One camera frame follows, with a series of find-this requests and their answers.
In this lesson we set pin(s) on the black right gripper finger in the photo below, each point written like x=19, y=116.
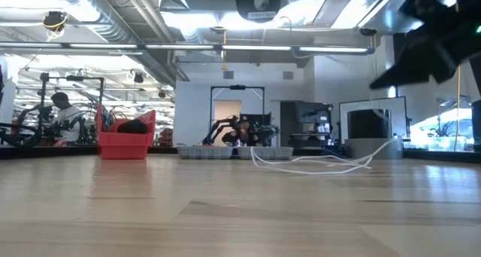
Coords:
x=409, y=71
x=447, y=67

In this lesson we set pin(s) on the black background robot arm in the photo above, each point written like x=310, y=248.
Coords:
x=214, y=129

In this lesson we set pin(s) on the black cylinder container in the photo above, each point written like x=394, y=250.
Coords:
x=369, y=123

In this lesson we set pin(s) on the yellow hanging marker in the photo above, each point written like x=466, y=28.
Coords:
x=224, y=66

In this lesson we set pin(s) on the grey round base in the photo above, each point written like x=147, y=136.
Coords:
x=360, y=149

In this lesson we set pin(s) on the blue object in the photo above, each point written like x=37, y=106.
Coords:
x=332, y=152

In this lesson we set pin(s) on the black ceiling spotlight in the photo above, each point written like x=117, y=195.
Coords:
x=138, y=78

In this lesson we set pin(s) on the long ceiling light bar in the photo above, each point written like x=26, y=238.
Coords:
x=101, y=46

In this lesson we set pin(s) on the seated person with cap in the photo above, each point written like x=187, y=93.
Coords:
x=229, y=138

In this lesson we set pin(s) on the black rounded object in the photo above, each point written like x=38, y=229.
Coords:
x=132, y=127

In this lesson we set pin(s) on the grey plastic tray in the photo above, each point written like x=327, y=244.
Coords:
x=204, y=153
x=274, y=153

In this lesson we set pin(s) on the red plastic bin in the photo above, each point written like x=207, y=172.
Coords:
x=124, y=146

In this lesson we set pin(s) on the person at robot station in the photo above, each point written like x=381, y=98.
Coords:
x=67, y=118

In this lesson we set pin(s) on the black dome camera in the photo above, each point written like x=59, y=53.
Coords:
x=367, y=32

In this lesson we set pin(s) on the black post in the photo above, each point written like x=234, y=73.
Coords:
x=476, y=125

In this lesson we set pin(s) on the grey wall vent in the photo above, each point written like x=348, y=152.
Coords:
x=228, y=75
x=288, y=75

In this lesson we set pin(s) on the black gantry frame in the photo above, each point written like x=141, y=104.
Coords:
x=237, y=87

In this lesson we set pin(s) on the black robot station frame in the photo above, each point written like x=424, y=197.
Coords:
x=75, y=78

